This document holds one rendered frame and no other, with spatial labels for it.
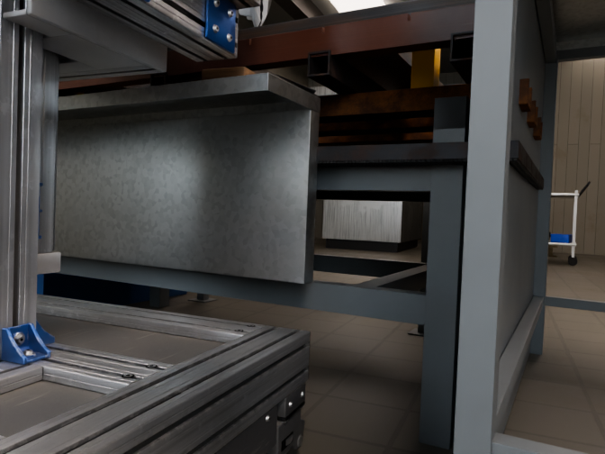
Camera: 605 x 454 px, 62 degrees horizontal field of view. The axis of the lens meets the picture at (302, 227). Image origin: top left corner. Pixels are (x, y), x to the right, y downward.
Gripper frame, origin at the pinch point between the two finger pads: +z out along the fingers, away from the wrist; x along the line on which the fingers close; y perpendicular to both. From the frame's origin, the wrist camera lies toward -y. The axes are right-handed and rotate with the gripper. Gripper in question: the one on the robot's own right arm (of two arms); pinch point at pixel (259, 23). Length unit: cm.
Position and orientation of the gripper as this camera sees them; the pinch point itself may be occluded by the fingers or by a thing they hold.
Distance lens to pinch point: 139.9
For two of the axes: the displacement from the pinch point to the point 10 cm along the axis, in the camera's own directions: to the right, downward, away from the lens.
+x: -4.8, 0.1, -8.8
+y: -8.8, -0.5, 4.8
